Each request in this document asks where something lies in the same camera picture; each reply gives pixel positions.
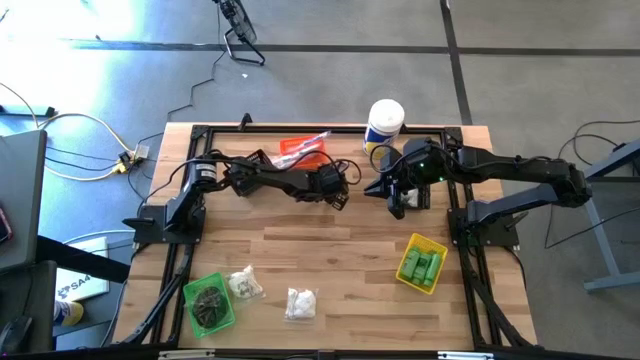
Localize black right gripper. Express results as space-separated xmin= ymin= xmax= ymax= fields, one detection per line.
xmin=363 ymin=137 xmax=454 ymax=221

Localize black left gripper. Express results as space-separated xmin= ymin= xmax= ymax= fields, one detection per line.
xmin=299 ymin=163 xmax=351 ymax=212

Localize orange plastic basket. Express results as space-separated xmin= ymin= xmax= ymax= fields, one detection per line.
xmin=279 ymin=135 xmax=327 ymax=171

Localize yellow plastic basket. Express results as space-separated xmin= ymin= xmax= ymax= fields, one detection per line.
xmin=395 ymin=232 xmax=450 ymax=296

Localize white blue wipes canister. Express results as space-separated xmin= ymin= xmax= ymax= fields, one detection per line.
xmin=362 ymin=98 xmax=406 ymax=160

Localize bagged cotton swabs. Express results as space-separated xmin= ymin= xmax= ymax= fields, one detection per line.
xmin=227 ymin=264 xmax=265 ymax=301

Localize green plastic basket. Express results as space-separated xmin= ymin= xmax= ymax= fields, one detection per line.
xmin=182 ymin=271 xmax=237 ymax=339

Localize yellow white power strip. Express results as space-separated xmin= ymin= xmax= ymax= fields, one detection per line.
xmin=115 ymin=144 xmax=150 ymax=174

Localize black floor fan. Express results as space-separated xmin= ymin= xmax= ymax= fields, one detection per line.
xmin=212 ymin=0 xmax=267 ymax=68

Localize blue steel table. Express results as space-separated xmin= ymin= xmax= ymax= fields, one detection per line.
xmin=552 ymin=138 xmax=640 ymax=294

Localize black desk support beam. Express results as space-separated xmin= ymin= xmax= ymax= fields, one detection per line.
xmin=34 ymin=234 xmax=132 ymax=285

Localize white printed box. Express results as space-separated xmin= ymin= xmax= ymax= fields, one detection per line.
xmin=53 ymin=237 xmax=110 ymax=303

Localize yellow white container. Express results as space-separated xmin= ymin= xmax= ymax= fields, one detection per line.
xmin=53 ymin=299 xmax=85 ymax=327

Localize grey desk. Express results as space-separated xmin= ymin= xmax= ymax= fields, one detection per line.
xmin=0 ymin=128 xmax=48 ymax=274

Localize black desk foot bar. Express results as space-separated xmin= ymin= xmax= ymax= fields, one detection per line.
xmin=0 ymin=104 xmax=57 ymax=119

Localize red black phone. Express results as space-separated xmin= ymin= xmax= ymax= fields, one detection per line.
xmin=0 ymin=207 xmax=14 ymax=244

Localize black aluminium table frame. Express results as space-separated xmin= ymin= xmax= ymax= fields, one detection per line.
xmin=115 ymin=122 xmax=539 ymax=351

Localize black fan power cable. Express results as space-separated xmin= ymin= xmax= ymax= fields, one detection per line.
xmin=134 ymin=4 xmax=226 ymax=151

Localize silver frame bracket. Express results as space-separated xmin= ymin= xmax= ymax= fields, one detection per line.
xmin=158 ymin=349 xmax=216 ymax=360
xmin=437 ymin=351 xmax=495 ymax=360

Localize black floor cable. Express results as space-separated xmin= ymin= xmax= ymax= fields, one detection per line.
xmin=543 ymin=118 xmax=640 ymax=250

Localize white floor cable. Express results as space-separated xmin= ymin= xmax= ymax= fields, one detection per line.
xmin=0 ymin=82 xmax=136 ymax=182

